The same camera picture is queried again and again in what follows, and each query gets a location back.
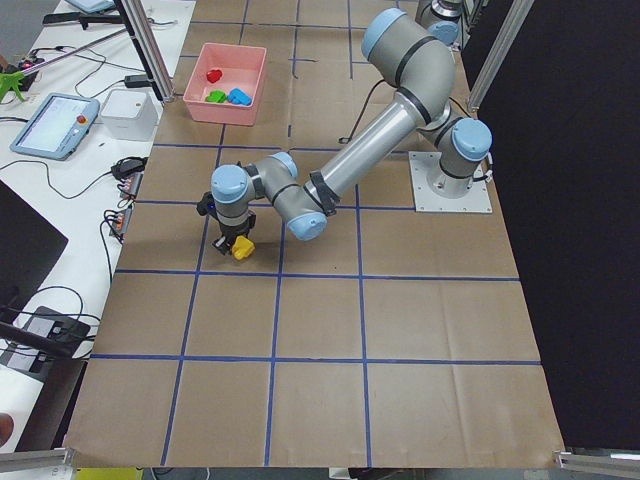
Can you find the black power adapter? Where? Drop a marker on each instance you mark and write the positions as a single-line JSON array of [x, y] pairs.
[[136, 81]]

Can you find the brown paper table mat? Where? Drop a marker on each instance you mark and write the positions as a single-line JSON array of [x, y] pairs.
[[395, 339]]

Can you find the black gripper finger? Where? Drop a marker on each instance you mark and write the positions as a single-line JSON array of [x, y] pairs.
[[223, 244]]

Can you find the red toy block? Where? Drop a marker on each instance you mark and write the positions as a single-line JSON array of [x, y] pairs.
[[214, 75]]

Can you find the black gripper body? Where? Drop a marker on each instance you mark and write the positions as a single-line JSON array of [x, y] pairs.
[[231, 233]]

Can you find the pink plastic box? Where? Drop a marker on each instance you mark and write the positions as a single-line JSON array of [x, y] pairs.
[[243, 66]]

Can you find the blue toy block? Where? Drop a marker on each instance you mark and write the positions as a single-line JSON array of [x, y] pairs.
[[238, 97]]

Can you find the tripod leg rod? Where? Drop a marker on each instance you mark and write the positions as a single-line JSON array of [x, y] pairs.
[[11, 81]]

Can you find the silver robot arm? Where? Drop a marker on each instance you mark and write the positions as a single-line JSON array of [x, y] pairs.
[[421, 69], [441, 18]]

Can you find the green toy block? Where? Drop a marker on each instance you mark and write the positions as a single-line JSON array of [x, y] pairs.
[[216, 96]]

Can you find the yellow toy block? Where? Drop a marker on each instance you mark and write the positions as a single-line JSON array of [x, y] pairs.
[[242, 248]]

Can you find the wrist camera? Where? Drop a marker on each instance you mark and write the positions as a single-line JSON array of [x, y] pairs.
[[206, 206]]

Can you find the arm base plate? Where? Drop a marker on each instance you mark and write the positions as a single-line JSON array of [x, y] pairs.
[[436, 192]]

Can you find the white square box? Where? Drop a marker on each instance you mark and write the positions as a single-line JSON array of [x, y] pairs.
[[129, 115]]

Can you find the aluminium frame post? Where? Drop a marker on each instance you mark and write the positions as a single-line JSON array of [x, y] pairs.
[[138, 27]]

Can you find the teach pendant tablet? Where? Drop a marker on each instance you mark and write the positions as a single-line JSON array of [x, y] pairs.
[[57, 128]]

